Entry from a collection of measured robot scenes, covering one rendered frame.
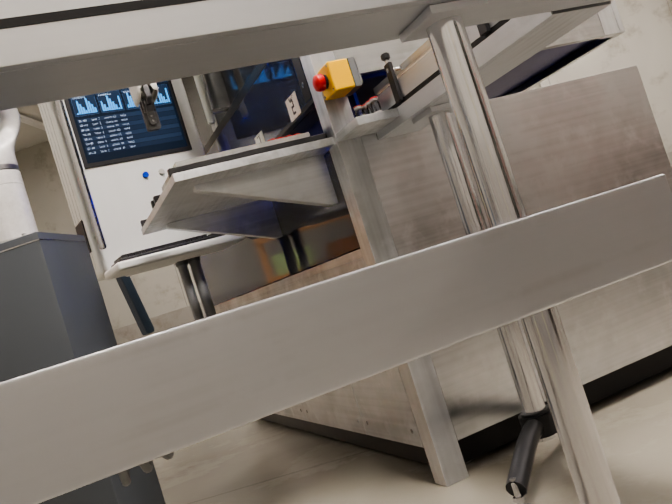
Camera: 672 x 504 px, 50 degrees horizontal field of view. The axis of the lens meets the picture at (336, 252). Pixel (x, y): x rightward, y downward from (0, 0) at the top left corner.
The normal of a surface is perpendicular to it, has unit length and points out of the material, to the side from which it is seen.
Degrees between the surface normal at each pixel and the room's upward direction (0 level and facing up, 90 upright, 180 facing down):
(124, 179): 90
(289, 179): 90
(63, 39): 90
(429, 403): 90
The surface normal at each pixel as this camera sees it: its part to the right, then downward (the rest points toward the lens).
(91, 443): 0.35, -0.15
